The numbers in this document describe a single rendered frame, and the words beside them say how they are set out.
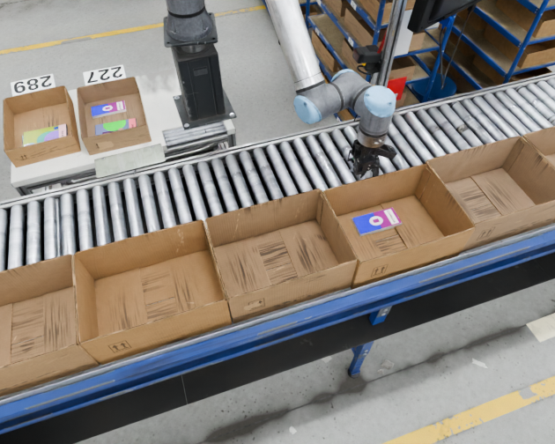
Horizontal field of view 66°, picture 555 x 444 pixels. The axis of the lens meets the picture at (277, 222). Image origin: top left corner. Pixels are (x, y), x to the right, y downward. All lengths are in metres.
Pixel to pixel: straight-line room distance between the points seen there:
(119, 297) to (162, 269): 0.16
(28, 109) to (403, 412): 2.30
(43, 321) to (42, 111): 1.24
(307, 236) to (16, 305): 0.95
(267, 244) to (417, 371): 1.15
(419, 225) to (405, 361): 0.92
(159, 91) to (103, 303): 1.27
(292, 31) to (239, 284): 0.77
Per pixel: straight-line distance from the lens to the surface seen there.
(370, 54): 1.96
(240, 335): 1.29
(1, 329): 1.55
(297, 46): 1.27
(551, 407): 2.50
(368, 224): 1.52
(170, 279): 1.43
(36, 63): 4.39
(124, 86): 2.35
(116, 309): 1.43
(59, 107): 2.43
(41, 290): 1.53
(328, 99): 1.29
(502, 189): 1.80
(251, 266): 1.41
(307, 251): 1.44
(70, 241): 1.82
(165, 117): 2.19
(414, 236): 1.54
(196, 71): 1.98
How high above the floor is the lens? 2.10
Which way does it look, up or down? 54 degrees down
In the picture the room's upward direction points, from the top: straight up
